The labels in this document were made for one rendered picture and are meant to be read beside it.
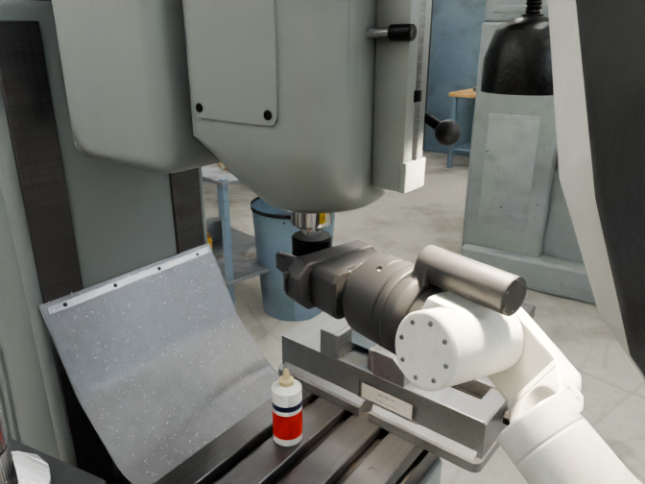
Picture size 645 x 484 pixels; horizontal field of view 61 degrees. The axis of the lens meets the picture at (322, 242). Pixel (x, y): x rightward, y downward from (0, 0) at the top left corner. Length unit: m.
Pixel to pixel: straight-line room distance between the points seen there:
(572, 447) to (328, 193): 0.29
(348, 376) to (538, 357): 0.38
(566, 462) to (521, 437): 0.03
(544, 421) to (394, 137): 0.27
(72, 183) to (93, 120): 0.19
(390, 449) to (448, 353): 0.36
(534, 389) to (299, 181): 0.28
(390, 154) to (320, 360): 0.42
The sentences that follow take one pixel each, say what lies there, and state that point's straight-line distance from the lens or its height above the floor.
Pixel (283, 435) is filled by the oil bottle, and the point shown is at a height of 0.99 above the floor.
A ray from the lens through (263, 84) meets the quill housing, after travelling 0.52.
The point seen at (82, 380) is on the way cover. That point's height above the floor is 1.02.
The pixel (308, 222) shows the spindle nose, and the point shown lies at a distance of 0.61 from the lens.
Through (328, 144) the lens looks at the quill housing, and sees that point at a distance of 0.51.
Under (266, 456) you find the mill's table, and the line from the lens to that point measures 0.78.
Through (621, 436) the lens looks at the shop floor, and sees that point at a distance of 2.60.
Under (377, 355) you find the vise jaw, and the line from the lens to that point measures 0.78.
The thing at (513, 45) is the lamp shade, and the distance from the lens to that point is 0.49.
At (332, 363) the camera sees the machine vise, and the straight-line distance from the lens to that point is 0.85.
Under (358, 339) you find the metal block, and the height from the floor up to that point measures 1.06.
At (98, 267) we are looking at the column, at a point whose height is 1.15.
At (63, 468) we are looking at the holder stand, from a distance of 0.53.
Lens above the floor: 1.48
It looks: 20 degrees down
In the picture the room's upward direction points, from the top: straight up
